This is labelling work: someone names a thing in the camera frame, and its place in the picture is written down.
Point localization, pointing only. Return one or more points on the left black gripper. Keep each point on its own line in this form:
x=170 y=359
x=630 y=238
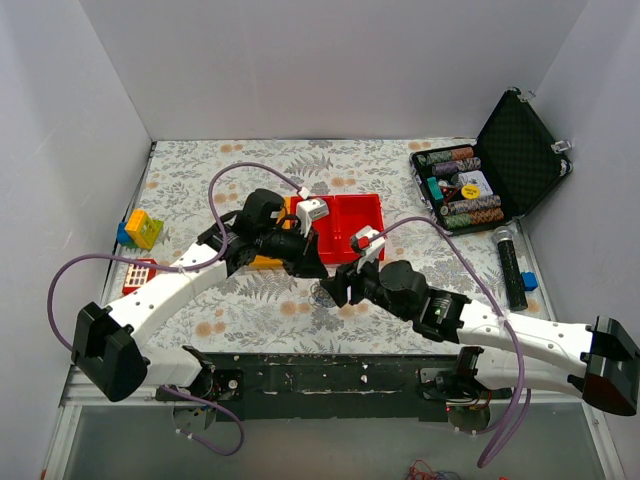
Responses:
x=304 y=253

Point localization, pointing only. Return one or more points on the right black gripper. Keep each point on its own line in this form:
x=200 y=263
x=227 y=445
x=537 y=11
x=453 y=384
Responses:
x=354 y=283

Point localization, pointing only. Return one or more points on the yellow plastic bin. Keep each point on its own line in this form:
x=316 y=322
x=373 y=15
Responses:
x=268 y=256

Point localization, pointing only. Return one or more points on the red plastic bin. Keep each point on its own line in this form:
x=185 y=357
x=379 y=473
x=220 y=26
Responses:
x=349 y=214
x=324 y=227

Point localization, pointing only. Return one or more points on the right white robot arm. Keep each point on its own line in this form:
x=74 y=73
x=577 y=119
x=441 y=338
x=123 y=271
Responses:
x=598 y=362

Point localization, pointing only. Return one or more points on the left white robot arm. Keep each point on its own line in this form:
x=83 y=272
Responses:
x=110 y=343

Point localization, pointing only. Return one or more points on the floral table mat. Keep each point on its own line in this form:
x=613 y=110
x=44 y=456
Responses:
x=267 y=311

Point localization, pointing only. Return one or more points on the yellow green blue block stack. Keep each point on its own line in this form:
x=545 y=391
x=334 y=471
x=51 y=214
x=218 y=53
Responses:
x=139 y=231

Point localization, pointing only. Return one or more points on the red white window block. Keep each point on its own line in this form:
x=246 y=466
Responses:
x=138 y=275

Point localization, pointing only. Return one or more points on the black microphone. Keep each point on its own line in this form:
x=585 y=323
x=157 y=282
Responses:
x=513 y=281

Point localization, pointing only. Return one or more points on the small blue toy block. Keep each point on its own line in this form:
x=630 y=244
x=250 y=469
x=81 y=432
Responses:
x=529 y=281

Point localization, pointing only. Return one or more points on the black poker chip case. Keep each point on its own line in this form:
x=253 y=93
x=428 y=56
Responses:
x=500 y=176

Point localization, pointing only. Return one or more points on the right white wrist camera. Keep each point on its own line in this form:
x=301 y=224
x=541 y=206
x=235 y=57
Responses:
x=367 y=243

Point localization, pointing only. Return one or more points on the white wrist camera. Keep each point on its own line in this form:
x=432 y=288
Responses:
x=367 y=243
x=309 y=209

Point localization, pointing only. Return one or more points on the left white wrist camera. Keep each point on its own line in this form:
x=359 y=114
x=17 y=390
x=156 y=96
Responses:
x=309 y=209

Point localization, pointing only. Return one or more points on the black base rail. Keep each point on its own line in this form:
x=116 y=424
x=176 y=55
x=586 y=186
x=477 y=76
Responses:
x=324 y=386

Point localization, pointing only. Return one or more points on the aluminium frame rail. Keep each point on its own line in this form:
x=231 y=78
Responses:
x=95 y=438

